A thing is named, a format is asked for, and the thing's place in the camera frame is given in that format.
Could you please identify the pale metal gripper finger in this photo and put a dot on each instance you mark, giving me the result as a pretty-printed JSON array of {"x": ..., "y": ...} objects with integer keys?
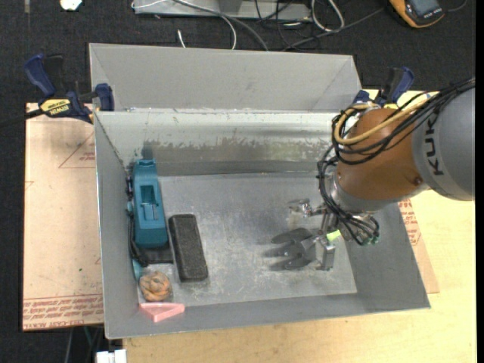
[
  {"x": 296, "y": 260},
  {"x": 293, "y": 236}
]

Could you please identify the grey metal bin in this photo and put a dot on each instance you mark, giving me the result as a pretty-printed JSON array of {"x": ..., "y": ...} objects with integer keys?
[{"x": 242, "y": 210}]

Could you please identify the dark green flat block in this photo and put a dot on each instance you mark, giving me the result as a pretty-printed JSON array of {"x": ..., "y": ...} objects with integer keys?
[{"x": 188, "y": 248}]

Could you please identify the pink flat triangle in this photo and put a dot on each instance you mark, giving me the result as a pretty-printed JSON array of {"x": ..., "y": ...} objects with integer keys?
[{"x": 162, "y": 311}]

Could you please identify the brown knotted toy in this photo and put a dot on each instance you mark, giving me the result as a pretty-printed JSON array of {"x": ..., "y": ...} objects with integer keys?
[{"x": 155, "y": 286}]

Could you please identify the teal plastic charger, black base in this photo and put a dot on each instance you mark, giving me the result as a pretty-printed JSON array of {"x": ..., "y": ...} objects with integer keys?
[{"x": 149, "y": 206}]

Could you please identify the brown cardboard board, red print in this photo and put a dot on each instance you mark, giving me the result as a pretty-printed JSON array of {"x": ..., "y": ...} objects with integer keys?
[{"x": 56, "y": 210}]

